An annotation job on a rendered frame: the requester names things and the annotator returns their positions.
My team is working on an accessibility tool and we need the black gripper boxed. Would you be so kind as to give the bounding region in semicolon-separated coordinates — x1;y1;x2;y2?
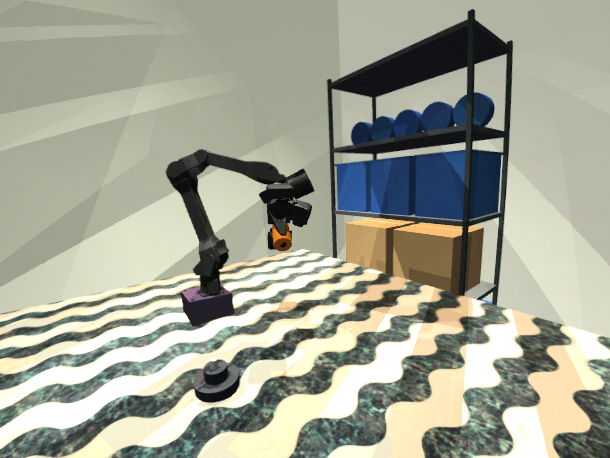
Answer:
266;183;294;250

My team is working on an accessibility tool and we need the orange knob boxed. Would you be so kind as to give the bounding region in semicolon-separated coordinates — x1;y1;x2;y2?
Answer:
272;223;292;251

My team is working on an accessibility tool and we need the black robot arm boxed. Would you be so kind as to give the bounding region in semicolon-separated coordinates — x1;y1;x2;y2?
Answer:
166;149;314;297

